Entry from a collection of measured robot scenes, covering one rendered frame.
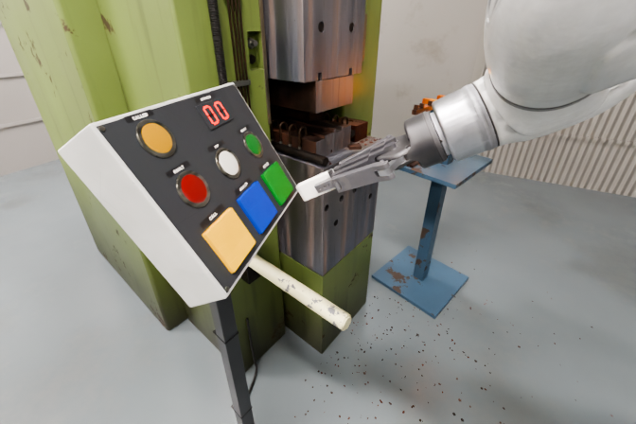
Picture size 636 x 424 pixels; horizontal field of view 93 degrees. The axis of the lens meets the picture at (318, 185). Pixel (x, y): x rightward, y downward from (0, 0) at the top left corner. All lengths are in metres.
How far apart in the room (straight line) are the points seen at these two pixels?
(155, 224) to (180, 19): 0.52
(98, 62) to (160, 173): 0.80
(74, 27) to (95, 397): 1.35
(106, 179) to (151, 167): 0.05
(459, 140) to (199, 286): 0.40
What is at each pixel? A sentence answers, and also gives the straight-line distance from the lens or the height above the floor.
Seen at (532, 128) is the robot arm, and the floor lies 1.20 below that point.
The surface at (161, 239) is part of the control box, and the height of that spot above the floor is 1.05.
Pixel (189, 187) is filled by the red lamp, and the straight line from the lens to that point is 0.47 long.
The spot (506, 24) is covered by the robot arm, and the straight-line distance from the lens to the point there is 0.28.
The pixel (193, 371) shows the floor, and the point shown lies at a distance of 1.60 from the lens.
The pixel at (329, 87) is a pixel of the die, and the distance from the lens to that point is 0.98.
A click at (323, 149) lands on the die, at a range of 1.01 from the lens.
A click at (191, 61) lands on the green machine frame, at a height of 1.23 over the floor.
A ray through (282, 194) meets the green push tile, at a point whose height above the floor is 0.99.
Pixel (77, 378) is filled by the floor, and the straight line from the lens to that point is 1.81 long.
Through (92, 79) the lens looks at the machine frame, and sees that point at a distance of 1.21.
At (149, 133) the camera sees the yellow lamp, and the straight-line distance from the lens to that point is 0.47.
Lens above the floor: 1.30
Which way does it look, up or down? 27 degrees down
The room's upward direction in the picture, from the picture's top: straight up
